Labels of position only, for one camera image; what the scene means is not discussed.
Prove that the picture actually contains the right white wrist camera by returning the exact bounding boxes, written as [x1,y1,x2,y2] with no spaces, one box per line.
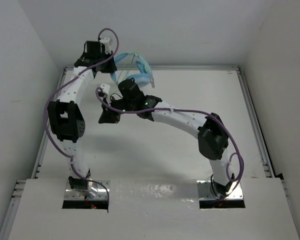
[97,83,111,98]

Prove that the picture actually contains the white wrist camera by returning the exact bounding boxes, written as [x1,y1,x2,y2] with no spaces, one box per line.
[97,83,111,98]
[98,37,112,53]

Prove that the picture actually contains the metal base plate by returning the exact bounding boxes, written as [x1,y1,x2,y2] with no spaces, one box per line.
[196,180,244,201]
[64,182,108,201]

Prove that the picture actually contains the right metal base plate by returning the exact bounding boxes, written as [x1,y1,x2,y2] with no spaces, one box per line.
[196,180,244,201]

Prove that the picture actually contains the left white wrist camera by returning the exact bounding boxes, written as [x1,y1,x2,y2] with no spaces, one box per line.
[98,37,112,53]

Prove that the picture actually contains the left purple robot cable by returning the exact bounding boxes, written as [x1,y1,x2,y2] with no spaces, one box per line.
[43,27,120,198]

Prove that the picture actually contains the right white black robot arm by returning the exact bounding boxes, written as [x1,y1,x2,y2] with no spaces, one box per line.
[96,79,235,197]

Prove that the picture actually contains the light blue headphones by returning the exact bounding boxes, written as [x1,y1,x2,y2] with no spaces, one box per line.
[110,52,155,88]

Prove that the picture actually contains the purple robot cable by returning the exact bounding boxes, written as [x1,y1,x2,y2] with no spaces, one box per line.
[43,27,120,198]
[94,86,245,201]

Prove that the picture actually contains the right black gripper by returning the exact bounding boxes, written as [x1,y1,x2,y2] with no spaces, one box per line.
[98,94,136,124]

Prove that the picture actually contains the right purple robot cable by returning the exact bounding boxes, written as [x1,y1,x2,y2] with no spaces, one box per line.
[94,86,245,201]

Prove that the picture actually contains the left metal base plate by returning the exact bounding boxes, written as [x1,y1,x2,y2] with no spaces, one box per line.
[64,182,108,201]

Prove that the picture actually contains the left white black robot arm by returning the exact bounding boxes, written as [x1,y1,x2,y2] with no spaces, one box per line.
[47,37,117,192]

